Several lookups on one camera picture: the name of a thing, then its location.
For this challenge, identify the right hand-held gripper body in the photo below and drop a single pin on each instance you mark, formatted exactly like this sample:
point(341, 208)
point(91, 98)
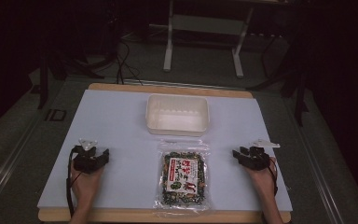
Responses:
point(258, 157)

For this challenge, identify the white metal stand frame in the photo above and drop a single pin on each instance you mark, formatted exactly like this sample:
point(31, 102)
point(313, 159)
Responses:
point(169, 46)

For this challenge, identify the white table mat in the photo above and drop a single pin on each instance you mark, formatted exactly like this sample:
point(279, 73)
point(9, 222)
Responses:
point(121, 130)

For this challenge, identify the clear mixed snack packet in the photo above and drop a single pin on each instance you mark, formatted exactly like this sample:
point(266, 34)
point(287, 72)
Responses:
point(183, 178)

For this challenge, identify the person's right hand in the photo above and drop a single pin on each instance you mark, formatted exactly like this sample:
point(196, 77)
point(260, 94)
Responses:
point(262, 180)

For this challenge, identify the black stand leg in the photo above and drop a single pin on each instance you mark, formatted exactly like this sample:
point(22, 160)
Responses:
point(43, 81)
point(300, 99)

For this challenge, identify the metal floor rail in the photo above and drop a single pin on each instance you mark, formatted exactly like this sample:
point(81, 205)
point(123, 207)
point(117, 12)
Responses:
point(9, 165)
point(318, 174)

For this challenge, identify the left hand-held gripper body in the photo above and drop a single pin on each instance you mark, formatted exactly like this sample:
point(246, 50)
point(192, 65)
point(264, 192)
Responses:
point(88, 160)

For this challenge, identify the white plastic container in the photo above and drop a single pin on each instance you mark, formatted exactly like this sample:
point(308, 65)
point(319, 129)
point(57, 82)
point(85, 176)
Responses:
point(177, 115)

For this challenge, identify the person's left hand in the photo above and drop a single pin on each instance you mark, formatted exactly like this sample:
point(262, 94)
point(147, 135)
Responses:
point(87, 183)

